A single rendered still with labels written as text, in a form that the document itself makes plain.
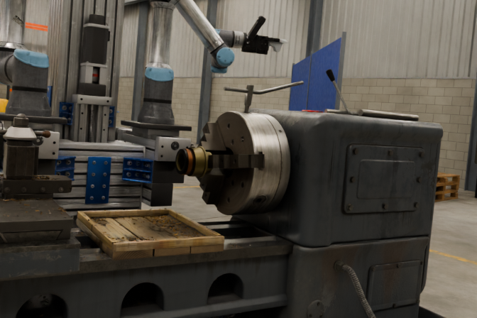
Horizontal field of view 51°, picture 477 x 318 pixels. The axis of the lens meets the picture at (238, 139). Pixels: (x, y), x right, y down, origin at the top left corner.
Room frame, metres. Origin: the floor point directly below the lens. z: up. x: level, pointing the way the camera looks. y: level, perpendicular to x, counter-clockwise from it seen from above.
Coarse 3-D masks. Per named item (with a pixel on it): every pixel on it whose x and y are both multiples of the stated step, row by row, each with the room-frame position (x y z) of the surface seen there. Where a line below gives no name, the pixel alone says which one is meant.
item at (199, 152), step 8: (184, 152) 1.40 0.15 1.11; (192, 152) 1.42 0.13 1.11; (200, 152) 1.42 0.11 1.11; (208, 152) 1.46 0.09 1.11; (176, 160) 1.44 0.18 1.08; (184, 160) 1.46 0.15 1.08; (192, 160) 1.40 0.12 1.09; (200, 160) 1.41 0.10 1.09; (176, 168) 1.44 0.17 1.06; (184, 168) 1.40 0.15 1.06; (192, 168) 1.41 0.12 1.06; (200, 168) 1.41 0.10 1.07; (208, 168) 1.44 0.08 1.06; (192, 176) 1.43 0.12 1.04; (200, 176) 1.43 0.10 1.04
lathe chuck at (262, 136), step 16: (224, 112) 1.53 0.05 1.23; (240, 112) 1.48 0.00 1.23; (224, 128) 1.52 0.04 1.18; (240, 128) 1.45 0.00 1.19; (256, 128) 1.42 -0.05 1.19; (272, 128) 1.45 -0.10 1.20; (240, 144) 1.44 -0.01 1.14; (256, 144) 1.38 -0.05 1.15; (272, 144) 1.41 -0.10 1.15; (272, 160) 1.40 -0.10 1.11; (240, 176) 1.43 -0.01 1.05; (256, 176) 1.37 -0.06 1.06; (272, 176) 1.40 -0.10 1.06; (224, 192) 1.50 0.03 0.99; (240, 192) 1.42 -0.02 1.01; (256, 192) 1.39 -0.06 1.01; (272, 192) 1.42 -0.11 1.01; (224, 208) 1.49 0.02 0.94; (240, 208) 1.42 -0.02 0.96; (256, 208) 1.44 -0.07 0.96
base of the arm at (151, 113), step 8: (144, 104) 2.02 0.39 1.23; (152, 104) 2.00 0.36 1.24; (160, 104) 2.00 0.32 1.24; (168, 104) 2.03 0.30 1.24; (144, 112) 2.00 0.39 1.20; (152, 112) 2.00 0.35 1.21; (160, 112) 2.00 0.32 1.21; (168, 112) 2.02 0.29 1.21; (144, 120) 1.99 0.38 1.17; (152, 120) 1.98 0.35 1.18; (160, 120) 1.99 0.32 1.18; (168, 120) 2.01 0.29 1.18
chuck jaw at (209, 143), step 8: (216, 120) 1.57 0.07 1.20; (208, 128) 1.53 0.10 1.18; (216, 128) 1.54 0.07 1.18; (208, 136) 1.50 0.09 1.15; (216, 136) 1.52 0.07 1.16; (200, 144) 1.48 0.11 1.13; (208, 144) 1.48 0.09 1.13; (216, 144) 1.50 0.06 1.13; (224, 144) 1.52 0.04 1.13; (216, 152) 1.50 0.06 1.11; (224, 152) 1.51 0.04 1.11; (232, 152) 1.53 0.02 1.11
